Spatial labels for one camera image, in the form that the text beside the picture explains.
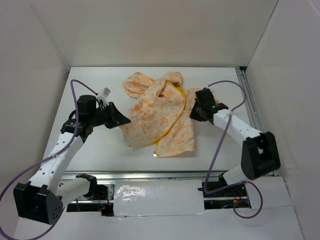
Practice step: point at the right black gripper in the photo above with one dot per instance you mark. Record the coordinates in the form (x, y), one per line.
(194, 114)

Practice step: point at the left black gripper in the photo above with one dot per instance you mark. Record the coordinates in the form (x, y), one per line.
(117, 118)

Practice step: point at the yellow and patterned jacket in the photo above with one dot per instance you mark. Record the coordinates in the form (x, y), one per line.
(160, 115)

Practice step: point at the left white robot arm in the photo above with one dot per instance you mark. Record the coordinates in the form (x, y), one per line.
(44, 196)

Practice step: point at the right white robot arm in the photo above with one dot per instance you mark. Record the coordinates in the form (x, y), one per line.
(259, 154)

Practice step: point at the white cover sheet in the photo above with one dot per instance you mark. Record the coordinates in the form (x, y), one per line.
(158, 198)

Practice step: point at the aluminium frame rail right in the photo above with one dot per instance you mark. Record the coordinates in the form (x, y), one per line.
(255, 120)

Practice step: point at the aluminium frame rail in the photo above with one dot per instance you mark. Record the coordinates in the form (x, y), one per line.
(137, 175)
(255, 120)

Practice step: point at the aluminium frame rail front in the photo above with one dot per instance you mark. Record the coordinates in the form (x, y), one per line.
(137, 175)

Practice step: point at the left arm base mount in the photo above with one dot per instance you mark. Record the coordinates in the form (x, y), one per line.
(101, 202)

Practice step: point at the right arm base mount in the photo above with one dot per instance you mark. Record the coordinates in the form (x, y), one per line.
(226, 199)

